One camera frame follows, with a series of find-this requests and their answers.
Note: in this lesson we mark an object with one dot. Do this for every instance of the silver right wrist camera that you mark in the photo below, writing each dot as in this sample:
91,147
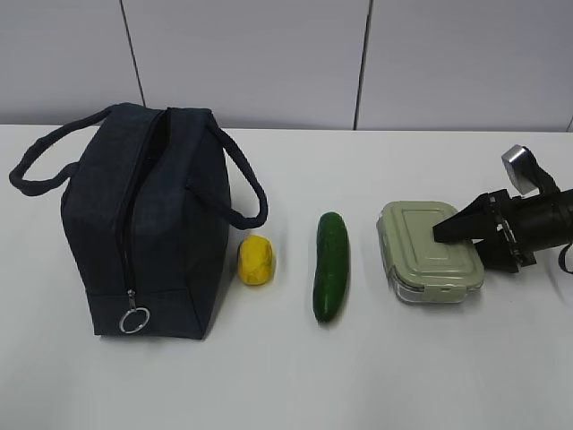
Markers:
522,169

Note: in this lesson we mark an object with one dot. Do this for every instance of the green cucumber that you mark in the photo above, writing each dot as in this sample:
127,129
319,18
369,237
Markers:
332,267

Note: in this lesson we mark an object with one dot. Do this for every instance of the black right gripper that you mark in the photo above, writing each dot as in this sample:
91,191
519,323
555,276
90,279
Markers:
521,227

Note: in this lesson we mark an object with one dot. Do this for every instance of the dark navy lunch bag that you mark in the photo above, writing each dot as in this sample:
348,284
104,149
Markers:
150,196

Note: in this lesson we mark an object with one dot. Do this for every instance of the yellow lemon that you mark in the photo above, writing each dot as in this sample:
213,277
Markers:
255,260

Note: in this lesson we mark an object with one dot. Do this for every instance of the green lid food container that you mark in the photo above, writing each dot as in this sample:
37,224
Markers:
419,269

